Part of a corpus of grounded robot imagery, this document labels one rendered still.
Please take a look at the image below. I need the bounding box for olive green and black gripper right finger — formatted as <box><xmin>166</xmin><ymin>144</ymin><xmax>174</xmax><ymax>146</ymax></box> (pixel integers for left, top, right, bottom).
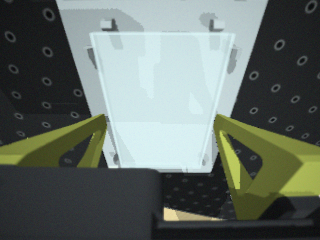
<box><xmin>213</xmin><ymin>114</ymin><xmax>320</xmax><ymax>220</ymax></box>

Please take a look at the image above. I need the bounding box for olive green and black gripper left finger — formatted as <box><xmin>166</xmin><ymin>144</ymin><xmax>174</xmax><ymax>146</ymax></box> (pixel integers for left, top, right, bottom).
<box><xmin>0</xmin><ymin>114</ymin><xmax>107</xmax><ymax>168</ymax></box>

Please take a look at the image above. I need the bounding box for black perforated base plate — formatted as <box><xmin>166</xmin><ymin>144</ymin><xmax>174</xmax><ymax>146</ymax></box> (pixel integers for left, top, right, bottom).
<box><xmin>0</xmin><ymin>0</ymin><xmax>320</xmax><ymax>220</ymax></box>

